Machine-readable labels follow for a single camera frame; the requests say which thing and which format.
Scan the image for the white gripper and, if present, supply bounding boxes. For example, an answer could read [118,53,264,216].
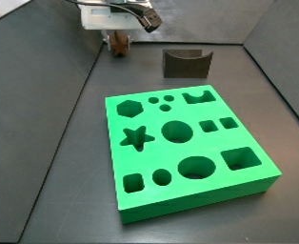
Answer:
[78,0,150,51]

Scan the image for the brown star prism object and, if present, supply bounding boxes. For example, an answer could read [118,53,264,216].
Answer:
[110,30,126,56]

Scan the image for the dark grey curved fixture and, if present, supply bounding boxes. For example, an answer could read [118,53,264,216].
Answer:
[162,49,213,78]

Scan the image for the green shape sorter block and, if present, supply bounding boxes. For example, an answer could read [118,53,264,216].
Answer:
[105,85,281,223]

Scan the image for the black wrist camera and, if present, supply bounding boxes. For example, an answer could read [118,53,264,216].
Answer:
[138,9,162,32]

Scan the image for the black camera cable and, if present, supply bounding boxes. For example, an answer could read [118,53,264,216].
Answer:
[66,0,146,21]

